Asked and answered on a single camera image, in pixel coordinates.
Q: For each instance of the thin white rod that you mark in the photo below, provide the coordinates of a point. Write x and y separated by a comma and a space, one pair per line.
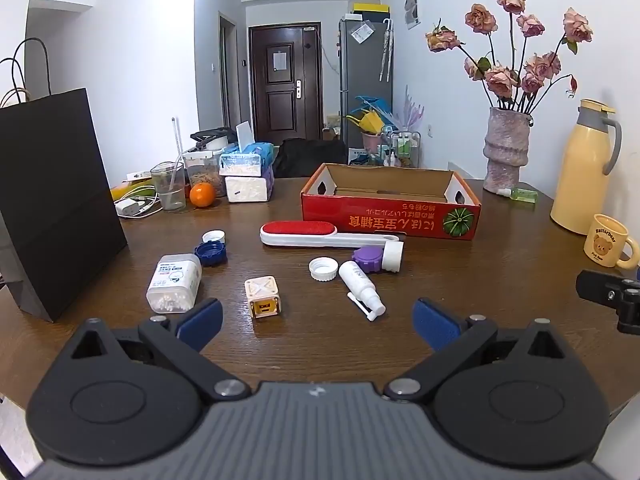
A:
176, 137

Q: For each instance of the clear food container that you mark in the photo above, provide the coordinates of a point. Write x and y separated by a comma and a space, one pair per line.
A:
205, 175

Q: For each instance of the purple tissue pack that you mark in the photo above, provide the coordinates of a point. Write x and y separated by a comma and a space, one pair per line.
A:
245, 190

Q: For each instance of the white stirrer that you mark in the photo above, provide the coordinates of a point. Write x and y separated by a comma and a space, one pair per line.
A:
176, 175

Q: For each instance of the clear glass cup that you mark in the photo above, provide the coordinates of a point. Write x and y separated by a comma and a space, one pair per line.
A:
167, 195

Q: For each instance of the grey fridge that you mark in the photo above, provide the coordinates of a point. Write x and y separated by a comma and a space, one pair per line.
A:
360, 70

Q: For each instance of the blue screw cap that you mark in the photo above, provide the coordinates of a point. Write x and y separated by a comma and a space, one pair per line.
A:
210, 254

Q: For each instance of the wall poster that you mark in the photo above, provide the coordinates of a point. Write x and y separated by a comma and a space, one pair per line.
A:
411, 7

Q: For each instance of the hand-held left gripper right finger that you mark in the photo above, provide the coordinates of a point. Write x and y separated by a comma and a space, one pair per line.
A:
435, 322

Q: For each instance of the large white screw cap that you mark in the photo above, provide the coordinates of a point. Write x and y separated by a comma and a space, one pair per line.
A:
324, 270

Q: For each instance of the black paper bag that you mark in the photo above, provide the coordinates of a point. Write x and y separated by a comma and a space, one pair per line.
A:
50, 185

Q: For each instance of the yellow and black box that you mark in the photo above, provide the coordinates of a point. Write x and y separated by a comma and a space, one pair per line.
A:
371, 9

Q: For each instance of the white spray bottle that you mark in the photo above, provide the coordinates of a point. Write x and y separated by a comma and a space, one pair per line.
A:
356, 277

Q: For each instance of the beige cube charger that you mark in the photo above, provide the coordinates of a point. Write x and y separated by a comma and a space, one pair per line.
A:
262, 295

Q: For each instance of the white folded umbrella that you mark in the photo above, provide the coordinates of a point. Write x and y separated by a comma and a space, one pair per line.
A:
385, 50

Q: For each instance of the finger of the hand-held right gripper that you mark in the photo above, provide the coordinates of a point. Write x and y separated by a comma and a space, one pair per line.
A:
605, 291

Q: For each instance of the black and white cooker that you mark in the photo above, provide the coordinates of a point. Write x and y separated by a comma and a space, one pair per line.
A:
212, 137

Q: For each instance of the red cardboard box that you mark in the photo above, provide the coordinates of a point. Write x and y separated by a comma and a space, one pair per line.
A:
390, 220

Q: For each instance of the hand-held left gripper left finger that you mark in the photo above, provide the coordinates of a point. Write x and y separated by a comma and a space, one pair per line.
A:
200, 317

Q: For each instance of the red and white lint brush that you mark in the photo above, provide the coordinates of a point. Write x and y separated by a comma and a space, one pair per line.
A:
300, 230

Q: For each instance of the yellow plastic dustpan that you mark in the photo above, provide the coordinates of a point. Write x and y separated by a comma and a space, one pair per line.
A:
367, 122

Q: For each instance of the dried pink rose bouquet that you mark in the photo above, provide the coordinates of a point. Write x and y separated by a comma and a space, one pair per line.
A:
500, 80

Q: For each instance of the white power strip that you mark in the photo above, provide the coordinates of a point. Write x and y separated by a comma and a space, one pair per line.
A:
139, 175

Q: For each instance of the green spray bottle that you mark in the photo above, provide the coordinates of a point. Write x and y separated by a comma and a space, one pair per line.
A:
522, 196

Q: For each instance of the yellow packet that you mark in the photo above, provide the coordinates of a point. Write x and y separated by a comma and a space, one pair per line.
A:
130, 191

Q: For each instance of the purple feather decoration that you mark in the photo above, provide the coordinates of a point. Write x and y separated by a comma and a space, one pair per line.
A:
412, 112

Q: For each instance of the pink textured vase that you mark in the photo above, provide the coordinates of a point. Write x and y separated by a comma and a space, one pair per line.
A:
505, 150

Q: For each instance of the blue tissue pack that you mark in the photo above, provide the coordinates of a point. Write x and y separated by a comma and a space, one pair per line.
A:
245, 162

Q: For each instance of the purple round cap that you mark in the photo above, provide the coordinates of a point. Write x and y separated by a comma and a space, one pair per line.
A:
367, 259

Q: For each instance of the yellow bear mug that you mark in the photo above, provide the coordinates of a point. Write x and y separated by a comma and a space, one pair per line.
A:
605, 240

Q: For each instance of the dark brown entrance door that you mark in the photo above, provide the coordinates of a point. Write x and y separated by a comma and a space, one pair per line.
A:
285, 110

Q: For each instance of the small white cap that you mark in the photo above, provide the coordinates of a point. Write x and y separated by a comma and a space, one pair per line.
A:
214, 236

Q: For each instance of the yellow thermos jug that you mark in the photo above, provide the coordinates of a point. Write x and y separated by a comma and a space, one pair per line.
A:
580, 175

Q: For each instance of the white storage cart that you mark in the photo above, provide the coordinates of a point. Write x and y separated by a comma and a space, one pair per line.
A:
402, 147

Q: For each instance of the white cotton swab box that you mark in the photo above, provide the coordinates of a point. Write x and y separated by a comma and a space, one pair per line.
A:
172, 280

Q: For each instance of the orange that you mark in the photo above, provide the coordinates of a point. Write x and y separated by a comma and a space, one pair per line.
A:
202, 195

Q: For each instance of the pink bucket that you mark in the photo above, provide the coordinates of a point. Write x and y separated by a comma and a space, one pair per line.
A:
371, 142

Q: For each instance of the clear plastic pouch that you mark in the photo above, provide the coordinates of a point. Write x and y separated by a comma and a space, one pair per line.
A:
363, 32

